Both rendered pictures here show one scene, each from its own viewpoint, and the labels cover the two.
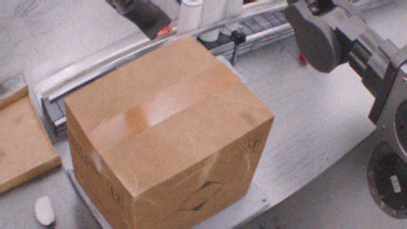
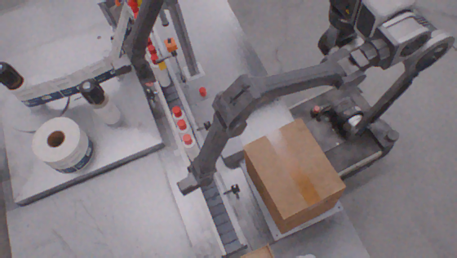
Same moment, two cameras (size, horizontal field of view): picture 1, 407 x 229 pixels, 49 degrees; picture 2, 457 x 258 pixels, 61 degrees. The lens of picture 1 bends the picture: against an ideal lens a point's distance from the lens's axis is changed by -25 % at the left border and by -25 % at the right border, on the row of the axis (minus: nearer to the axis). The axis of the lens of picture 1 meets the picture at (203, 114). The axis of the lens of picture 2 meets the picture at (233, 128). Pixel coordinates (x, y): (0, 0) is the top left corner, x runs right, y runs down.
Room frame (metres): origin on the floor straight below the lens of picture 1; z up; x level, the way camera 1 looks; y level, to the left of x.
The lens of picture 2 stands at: (0.55, 0.54, 2.41)
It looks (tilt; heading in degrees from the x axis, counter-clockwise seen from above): 64 degrees down; 301
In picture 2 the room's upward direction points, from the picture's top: 11 degrees counter-clockwise
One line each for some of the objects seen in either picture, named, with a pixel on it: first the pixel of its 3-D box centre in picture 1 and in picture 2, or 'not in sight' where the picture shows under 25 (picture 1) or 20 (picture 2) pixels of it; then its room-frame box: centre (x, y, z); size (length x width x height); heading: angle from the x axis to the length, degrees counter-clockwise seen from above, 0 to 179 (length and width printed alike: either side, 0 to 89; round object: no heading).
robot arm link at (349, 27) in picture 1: (338, 40); (350, 68); (0.54, -0.16, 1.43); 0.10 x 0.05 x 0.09; 48
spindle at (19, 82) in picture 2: not in sight; (18, 86); (1.87, 0.07, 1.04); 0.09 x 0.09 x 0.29
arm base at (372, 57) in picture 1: (380, 65); (373, 52); (0.49, -0.22, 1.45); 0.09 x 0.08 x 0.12; 138
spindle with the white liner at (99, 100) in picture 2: not in sight; (101, 104); (1.47, 0.03, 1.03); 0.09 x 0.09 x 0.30
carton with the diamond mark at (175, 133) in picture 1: (157, 154); (290, 177); (0.63, 0.07, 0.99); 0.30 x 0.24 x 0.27; 137
